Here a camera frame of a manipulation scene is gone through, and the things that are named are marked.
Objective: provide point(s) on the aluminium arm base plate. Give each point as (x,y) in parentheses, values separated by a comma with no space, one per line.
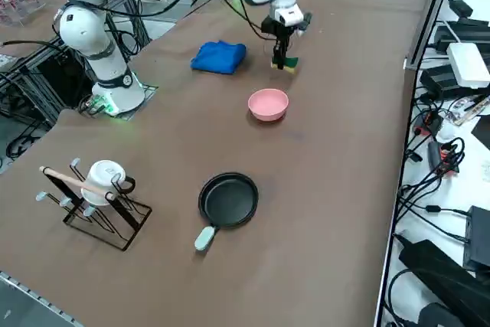
(147,91)

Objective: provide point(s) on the aluminium camera post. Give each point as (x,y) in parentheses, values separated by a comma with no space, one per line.
(430,20)

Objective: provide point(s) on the pink bowl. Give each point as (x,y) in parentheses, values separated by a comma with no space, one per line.
(268,106)

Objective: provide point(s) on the flat black box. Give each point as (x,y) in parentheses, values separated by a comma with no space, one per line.
(467,30)

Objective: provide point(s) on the black electronics box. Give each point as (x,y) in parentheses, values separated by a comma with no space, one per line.
(478,239)

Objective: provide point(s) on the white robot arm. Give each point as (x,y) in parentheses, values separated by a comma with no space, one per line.
(82,32)

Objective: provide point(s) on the folded blue cloth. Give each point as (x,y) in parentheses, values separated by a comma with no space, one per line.
(218,57)

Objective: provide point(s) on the white mug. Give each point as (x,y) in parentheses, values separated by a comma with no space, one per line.
(101,177)

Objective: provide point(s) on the small black power adapter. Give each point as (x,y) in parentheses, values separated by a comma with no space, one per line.
(461,7)

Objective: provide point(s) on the orange black power plug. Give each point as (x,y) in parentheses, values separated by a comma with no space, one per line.
(428,124)

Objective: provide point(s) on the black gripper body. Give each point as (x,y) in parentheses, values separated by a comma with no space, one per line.
(269,26)

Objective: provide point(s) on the green yellow sponge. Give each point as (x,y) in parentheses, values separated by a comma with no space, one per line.
(291,62)

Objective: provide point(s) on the aluminium edge strip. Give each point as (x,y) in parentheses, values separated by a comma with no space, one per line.
(38,297)

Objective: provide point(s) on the black equipment frame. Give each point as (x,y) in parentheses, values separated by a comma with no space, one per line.
(61,74)

